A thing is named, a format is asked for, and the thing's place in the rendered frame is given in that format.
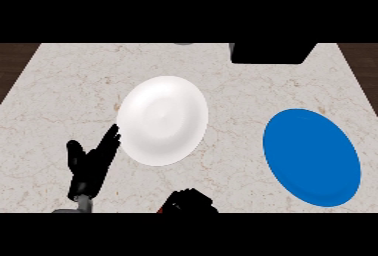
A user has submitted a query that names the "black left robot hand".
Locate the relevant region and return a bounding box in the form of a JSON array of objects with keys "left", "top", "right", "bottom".
[{"left": 66, "top": 123, "right": 123, "bottom": 201}]

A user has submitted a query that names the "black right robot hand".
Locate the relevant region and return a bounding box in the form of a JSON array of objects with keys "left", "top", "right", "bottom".
[{"left": 162, "top": 187, "right": 221, "bottom": 214}]

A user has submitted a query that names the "white plate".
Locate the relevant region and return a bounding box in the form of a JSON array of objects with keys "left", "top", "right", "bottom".
[{"left": 116, "top": 75, "right": 210, "bottom": 167}]

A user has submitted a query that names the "blue plate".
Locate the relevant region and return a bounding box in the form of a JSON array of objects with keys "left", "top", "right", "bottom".
[{"left": 262, "top": 108, "right": 362, "bottom": 208}]

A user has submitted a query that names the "black appliance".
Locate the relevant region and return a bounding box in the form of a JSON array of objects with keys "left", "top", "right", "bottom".
[{"left": 228, "top": 42, "right": 318, "bottom": 65}]

